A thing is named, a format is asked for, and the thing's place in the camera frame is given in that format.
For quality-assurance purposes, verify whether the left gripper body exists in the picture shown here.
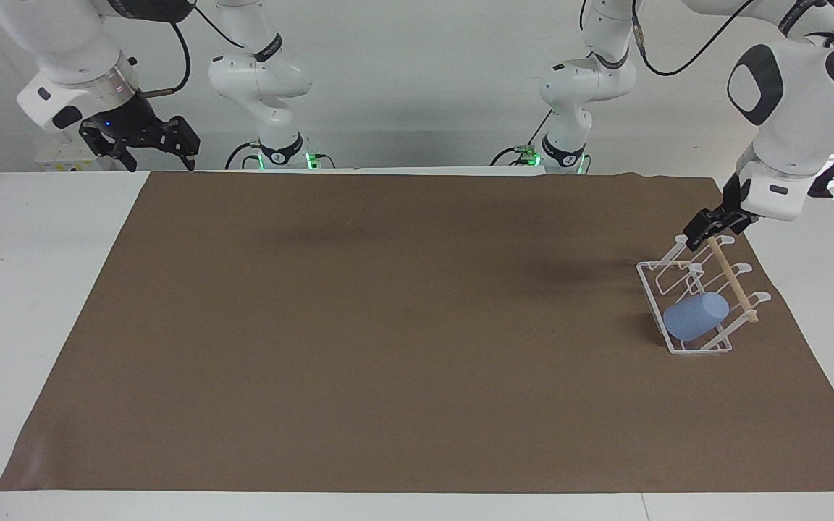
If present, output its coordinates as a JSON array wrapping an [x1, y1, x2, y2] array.
[[721, 172, 751, 219]]

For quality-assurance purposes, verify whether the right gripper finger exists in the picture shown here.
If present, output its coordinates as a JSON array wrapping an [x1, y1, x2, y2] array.
[[81, 133, 138, 173], [139, 114, 201, 172]]

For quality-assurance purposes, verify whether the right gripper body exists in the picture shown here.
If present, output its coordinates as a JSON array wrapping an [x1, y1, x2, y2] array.
[[78, 93, 166, 147]]

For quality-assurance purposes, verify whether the white wire cup holder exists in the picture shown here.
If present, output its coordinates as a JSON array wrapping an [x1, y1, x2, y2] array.
[[636, 233, 773, 356]]

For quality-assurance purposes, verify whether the light blue cup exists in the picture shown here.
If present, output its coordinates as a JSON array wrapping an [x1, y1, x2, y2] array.
[[662, 292, 731, 343]]

